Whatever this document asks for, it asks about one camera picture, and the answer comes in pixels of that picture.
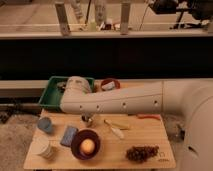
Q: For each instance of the black camera on stand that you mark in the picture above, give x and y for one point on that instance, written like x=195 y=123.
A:
x=199 y=9

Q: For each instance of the dark brown bowl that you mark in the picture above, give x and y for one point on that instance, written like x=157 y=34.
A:
x=79 y=138

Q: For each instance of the green plastic tray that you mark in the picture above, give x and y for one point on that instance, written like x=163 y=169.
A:
x=52 y=98

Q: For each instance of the orange ball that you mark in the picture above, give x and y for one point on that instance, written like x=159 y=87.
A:
x=87 y=146

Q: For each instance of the bunch of dark grapes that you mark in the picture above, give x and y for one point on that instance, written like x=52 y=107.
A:
x=141 y=154

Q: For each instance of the blue sponge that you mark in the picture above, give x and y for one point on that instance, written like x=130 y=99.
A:
x=68 y=136

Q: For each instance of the small metal cup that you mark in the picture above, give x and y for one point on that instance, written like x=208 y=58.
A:
x=88 y=121

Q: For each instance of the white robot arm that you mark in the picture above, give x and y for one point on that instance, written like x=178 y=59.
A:
x=193 y=98

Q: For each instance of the white ribbed cup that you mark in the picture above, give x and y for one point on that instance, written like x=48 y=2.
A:
x=41 y=147

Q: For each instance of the blue plastic cup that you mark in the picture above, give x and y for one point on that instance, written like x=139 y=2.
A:
x=45 y=125

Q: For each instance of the grey tool in tray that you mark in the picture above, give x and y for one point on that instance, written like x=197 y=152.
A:
x=61 y=86

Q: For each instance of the red bowl with cloth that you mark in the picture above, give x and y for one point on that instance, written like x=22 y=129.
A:
x=110 y=84

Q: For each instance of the wooden spatula stick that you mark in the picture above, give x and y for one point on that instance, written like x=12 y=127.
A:
x=116 y=125

